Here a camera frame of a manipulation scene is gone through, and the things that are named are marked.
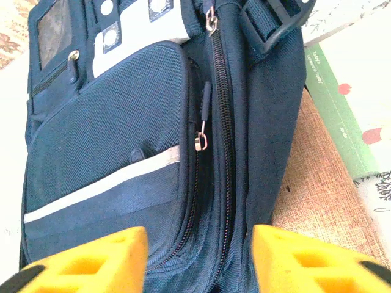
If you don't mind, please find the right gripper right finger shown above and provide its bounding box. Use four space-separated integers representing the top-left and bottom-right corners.
250 224 391 293

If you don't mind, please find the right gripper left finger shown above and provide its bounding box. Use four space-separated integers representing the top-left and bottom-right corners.
9 226 149 293

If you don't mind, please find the brown fabric pencil case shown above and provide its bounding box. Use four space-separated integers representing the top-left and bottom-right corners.
271 88 391 269

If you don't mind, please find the navy blue backpack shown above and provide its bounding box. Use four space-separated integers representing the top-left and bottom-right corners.
18 0 318 293

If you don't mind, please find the green spiral notebook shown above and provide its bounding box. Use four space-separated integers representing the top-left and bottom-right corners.
304 15 391 181

